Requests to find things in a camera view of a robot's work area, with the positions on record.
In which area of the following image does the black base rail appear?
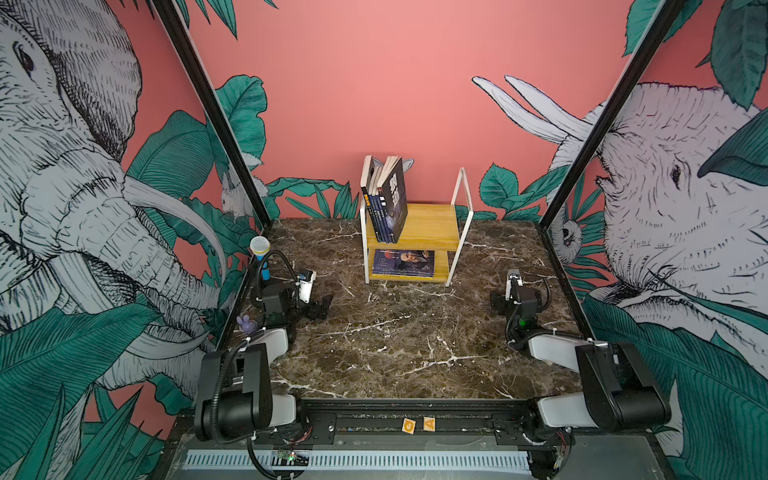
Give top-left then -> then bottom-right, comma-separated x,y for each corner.
173,395 -> 649,448

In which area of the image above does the white metal wooden shelf rack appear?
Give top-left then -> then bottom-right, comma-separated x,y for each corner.
359,168 -> 475,286

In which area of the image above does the orange tag A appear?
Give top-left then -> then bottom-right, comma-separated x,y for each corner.
423,417 -> 436,432

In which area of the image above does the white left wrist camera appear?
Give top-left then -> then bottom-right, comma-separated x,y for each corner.
297,269 -> 316,304

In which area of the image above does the blue teal microphone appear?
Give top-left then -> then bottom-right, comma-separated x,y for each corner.
249,235 -> 271,282

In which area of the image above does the black frame post right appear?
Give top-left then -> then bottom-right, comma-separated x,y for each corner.
538,0 -> 686,230

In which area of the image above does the blue book yellow label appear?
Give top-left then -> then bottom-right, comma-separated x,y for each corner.
364,160 -> 390,243
369,165 -> 395,244
373,168 -> 396,244

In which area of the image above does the small purple toy figure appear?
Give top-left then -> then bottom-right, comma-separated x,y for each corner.
236,315 -> 259,335

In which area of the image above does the dark wolf cover book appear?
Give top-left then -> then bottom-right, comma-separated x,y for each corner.
379,156 -> 408,243

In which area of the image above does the black frame post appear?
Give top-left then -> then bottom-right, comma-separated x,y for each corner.
538,0 -> 686,230
152,0 -> 272,233

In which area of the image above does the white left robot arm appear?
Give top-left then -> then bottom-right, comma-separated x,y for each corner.
194,283 -> 333,444

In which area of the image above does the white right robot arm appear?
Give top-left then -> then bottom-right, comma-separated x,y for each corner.
490,281 -> 672,433

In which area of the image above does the white slotted cable duct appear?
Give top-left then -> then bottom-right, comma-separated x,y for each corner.
182,449 -> 532,475

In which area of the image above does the purple portrait book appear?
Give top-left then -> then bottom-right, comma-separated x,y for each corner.
372,249 -> 435,278

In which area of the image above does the orange tag G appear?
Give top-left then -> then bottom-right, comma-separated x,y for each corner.
401,418 -> 416,434

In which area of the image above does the black frame post left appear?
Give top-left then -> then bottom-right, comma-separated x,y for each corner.
152,0 -> 272,233

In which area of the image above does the dark brown book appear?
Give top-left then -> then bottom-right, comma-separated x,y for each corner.
360,155 -> 383,243

